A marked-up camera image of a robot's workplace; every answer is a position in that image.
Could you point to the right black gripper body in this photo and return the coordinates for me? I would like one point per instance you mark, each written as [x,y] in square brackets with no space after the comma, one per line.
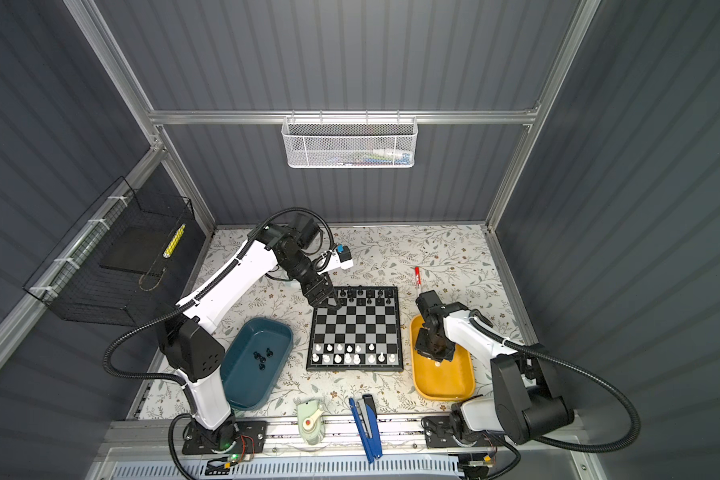
[433,347]

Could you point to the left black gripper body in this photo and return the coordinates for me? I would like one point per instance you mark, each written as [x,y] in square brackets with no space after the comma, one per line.
[312,284]

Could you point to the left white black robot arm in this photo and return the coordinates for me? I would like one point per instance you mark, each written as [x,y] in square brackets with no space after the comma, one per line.
[297,241]

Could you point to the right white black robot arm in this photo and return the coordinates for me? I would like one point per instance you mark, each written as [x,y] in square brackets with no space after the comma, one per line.
[528,394]

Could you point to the black white chess board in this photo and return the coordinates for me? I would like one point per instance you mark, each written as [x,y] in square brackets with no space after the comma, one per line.
[367,324]

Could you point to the black chess pieces in tray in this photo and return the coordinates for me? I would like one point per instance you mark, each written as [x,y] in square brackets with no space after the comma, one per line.
[262,358]

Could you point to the yellow plastic tray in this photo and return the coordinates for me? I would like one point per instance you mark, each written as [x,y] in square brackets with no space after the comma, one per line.
[446,381]

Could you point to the red white marker pen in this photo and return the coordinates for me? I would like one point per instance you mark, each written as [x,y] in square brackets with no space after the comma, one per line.
[419,281]

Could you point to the teal plastic tray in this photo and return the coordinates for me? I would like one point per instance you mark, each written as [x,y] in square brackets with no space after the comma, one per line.
[246,387]

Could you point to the blue black stapler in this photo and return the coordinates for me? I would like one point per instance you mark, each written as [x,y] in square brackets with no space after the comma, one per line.
[366,420]

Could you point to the light green tape dispenser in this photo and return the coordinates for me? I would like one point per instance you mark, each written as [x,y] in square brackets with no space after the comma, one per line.
[310,421]

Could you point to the yellow green marker in basket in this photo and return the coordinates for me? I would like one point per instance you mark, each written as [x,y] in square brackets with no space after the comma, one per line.
[174,241]

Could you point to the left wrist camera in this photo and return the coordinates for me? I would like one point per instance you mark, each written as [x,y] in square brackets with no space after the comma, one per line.
[340,258]

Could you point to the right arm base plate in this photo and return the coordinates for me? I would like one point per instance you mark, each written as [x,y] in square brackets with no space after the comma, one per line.
[440,434]

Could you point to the white wire wall basket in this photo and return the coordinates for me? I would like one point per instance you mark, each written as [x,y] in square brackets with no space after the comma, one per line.
[344,145]

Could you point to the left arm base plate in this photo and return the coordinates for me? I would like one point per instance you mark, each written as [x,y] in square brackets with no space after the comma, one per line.
[240,437]

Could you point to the black wire side basket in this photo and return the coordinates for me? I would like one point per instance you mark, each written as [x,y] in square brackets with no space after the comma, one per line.
[113,272]

